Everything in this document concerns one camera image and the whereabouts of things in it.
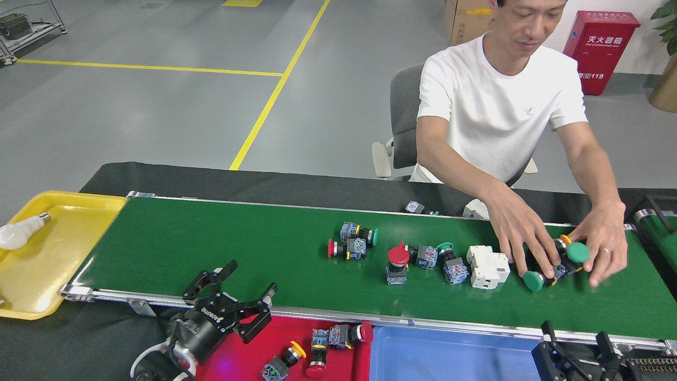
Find brown cardboard box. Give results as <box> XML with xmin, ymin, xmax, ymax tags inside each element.
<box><xmin>444</xmin><ymin>0</ymin><xmax>498</xmax><ymax>46</ymax></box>

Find red push button switch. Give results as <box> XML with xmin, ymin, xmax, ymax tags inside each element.
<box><xmin>328</xmin><ymin>320</ymin><xmax>374</xmax><ymax>350</ymax></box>
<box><xmin>327</xmin><ymin>237</ymin><xmax>367</xmax><ymax>261</ymax></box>
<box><xmin>306</xmin><ymin>328</ymin><xmax>330</xmax><ymax>379</ymax></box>
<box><xmin>385</xmin><ymin>242</ymin><xmax>410</xmax><ymax>285</ymax></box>

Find grey blue push button switch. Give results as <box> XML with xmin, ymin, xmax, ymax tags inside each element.
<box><xmin>405</xmin><ymin>243</ymin><xmax>438</xmax><ymax>269</ymax></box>
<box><xmin>405</xmin><ymin>201</ymin><xmax>440</xmax><ymax>216</ymax></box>

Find person's left hand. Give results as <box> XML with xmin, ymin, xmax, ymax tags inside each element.
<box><xmin>566</xmin><ymin>203</ymin><xmax>629</xmax><ymax>289</ymax></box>

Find grey office chair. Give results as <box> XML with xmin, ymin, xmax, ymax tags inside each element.
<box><xmin>372</xmin><ymin>63</ymin><xmax>538</xmax><ymax>182</ymax></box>

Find white light bulb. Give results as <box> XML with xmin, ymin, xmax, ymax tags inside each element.
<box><xmin>0</xmin><ymin>213</ymin><xmax>52</xmax><ymax>251</ymax></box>

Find person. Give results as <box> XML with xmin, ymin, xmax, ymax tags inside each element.
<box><xmin>410</xmin><ymin>0</ymin><xmax>629</xmax><ymax>289</ymax></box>

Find potted plant gold pot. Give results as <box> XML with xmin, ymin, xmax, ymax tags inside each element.
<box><xmin>649</xmin><ymin>0</ymin><xmax>677</xmax><ymax>113</ymax></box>

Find long green conveyor belt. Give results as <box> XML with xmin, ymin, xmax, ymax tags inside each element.
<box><xmin>58</xmin><ymin>192</ymin><xmax>677</xmax><ymax>355</ymax></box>

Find black drive chain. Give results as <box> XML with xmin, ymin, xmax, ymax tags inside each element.
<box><xmin>629</xmin><ymin>357</ymin><xmax>677</xmax><ymax>374</ymax></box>

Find red fire extinguisher box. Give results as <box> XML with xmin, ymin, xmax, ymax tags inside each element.
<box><xmin>562</xmin><ymin>11</ymin><xmax>641</xmax><ymax>96</ymax></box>

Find yellow push button switch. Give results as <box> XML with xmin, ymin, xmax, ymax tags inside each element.
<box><xmin>262</xmin><ymin>340</ymin><xmax>307</xmax><ymax>381</ymax></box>

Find short green conveyor belt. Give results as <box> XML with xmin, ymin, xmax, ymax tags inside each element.
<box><xmin>634</xmin><ymin>208</ymin><xmax>677</xmax><ymax>276</ymax></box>

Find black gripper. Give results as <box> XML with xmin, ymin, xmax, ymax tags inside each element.
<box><xmin>168</xmin><ymin>259</ymin><xmax>278</xmax><ymax>366</ymax></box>

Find metal rack on wheels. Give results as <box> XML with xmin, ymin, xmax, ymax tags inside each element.
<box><xmin>0</xmin><ymin>0</ymin><xmax>68</xmax><ymax>67</ymax></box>

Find red plastic bin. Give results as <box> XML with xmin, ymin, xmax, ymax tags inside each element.
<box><xmin>193</xmin><ymin>315</ymin><xmax>373</xmax><ymax>381</ymax></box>

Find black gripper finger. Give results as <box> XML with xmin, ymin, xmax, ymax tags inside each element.
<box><xmin>595</xmin><ymin>331</ymin><xmax>638</xmax><ymax>381</ymax></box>
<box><xmin>532</xmin><ymin>320</ymin><xmax>580</xmax><ymax>381</ymax></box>

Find person's right hand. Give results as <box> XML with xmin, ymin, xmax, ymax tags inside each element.
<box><xmin>484</xmin><ymin>185</ymin><xmax>562</xmax><ymax>279</ymax></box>

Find blue plastic bin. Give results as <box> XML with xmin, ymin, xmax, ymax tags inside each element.
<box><xmin>369</xmin><ymin>324</ymin><xmax>551</xmax><ymax>381</ymax></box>

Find white circuit breaker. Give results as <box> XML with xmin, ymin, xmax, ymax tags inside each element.
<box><xmin>463</xmin><ymin>198</ymin><xmax>490</xmax><ymax>220</ymax></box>
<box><xmin>466</xmin><ymin>244</ymin><xmax>511</xmax><ymax>290</ymax></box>

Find yellow plastic tray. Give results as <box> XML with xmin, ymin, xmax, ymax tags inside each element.
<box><xmin>0</xmin><ymin>190</ymin><xmax>127</xmax><ymax>321</ymax></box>

